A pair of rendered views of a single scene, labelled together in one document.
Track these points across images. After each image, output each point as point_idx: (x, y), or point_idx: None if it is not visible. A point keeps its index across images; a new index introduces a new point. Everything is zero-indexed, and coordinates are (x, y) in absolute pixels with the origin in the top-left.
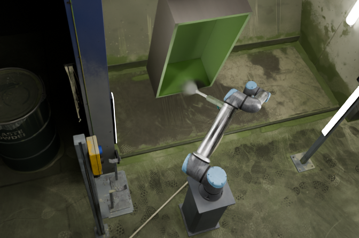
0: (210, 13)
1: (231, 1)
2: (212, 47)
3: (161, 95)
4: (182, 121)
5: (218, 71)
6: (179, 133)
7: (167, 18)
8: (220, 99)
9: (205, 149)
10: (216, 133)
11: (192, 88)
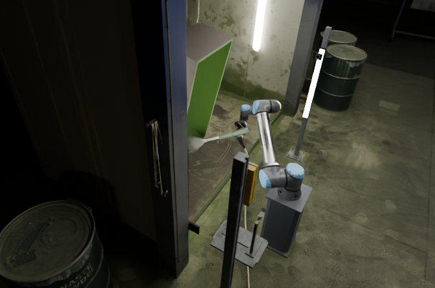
0: (211, 46)
1: (215, 36)
2: (193, 100)
3: None
4: (198, 182)
5: (211, 114)
6: (204, 191)
7: None
8: (208, 150)
9: (271, 156)
10: (270, 139)
11: (199, 140)
